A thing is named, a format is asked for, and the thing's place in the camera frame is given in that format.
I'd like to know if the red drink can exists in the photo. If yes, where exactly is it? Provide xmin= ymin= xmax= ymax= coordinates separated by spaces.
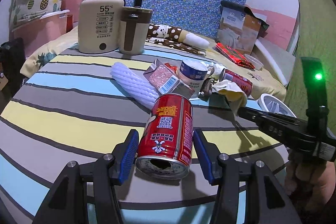
xmin=219 ymin=69 xmax=253 ymax=97
xmin=135 ymin=93 xmax=193 ymax=180

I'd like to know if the cream paper bag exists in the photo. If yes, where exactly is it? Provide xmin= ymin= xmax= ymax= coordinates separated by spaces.
xmin=213 ymin=80 xmax=248 ymax=115

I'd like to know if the brown snack wrapper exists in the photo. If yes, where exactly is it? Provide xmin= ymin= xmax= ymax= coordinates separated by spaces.
xmin=199 ymin=78 xmax=214 ymax=98

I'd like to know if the white foam net sleeve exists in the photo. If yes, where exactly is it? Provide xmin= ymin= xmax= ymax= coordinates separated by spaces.
xmin=110 ymin=62 xmax=159 ymax=110

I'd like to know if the white blue yogurt cup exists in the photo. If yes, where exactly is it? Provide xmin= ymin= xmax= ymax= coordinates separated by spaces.
xmin=178 ymin=60 xmax=215 ymax=98

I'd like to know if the white round trash bin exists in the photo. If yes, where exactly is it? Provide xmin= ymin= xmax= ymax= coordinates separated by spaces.
xmin=257 ymin=93 xmax=296 ymax=118

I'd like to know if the person's right hand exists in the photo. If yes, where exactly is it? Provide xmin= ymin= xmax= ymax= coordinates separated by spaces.
xmin=285 ymin=151 xmax=335 ymax=212

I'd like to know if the striped table cloth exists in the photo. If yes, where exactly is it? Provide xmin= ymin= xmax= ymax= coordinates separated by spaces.
xmin=0 ymin=44 xmax=289 ymax=224

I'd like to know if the clear plastic bowl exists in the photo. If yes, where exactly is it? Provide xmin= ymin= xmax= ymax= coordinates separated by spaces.
xmin=244 ymin=54 xmax=264 ymax=71

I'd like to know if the yellow bed sheet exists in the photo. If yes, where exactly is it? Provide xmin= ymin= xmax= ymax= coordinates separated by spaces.
xmin=20 ymin=27 xmax=286 ymax=101

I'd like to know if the green curtain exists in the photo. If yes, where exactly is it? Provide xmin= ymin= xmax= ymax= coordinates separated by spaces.
xmin=285 ymin=0 xmax=335 ymax=128

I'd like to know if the red plaid folded cloth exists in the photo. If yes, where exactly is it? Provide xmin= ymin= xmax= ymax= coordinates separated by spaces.
xmin=215 ymin=43 xmax=255 ymax=70

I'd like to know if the bedding package box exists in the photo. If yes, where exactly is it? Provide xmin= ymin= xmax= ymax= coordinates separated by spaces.
xmin=216 ymin=1 xmax=269 ymax=54

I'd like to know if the black box at left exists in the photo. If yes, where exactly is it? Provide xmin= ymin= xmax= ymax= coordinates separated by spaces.
xmin=1 ymin=38 xmax=26 ymax=97

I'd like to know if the pink storage box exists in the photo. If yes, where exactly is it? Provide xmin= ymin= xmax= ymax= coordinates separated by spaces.
xmin=12 ymin=10 xmax=70 ymax=57

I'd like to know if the brown polka dot pillow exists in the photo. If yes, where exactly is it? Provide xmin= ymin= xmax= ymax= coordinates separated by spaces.
xmin=145 ymin=23 xmax=210 ymax=57

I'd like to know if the cream brown lidded mug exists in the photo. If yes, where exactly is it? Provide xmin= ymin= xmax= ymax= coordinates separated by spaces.
xmin=119 ymin=6 xmax=153 ymax=55

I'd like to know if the cream electric kettle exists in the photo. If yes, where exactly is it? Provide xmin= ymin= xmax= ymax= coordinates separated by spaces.
xmin=78 ymin=0 xmax=142 ymax=54

